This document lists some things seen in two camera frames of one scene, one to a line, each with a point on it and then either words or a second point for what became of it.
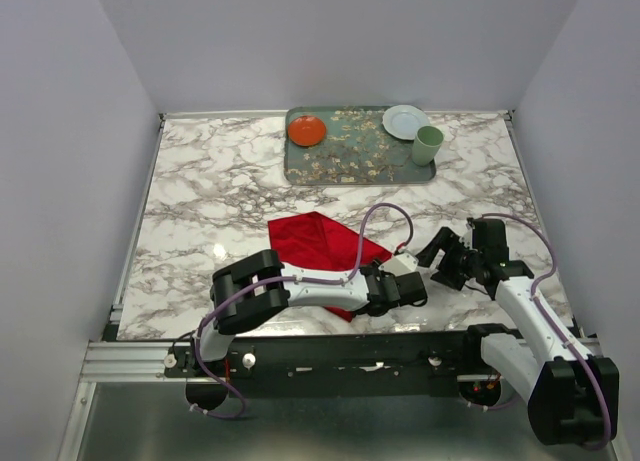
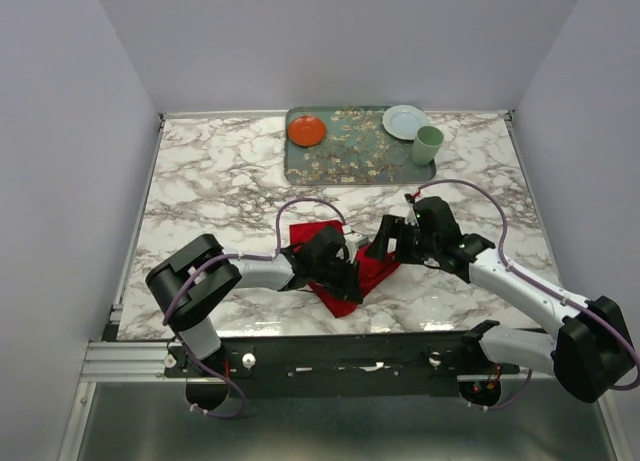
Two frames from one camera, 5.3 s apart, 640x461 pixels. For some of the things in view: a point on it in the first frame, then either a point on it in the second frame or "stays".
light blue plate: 403,121 stays
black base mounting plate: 337,366 stays
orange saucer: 307,131 stays
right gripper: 448,240 -> 393,226
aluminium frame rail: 129,361 stays
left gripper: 383,275 -> 349,288
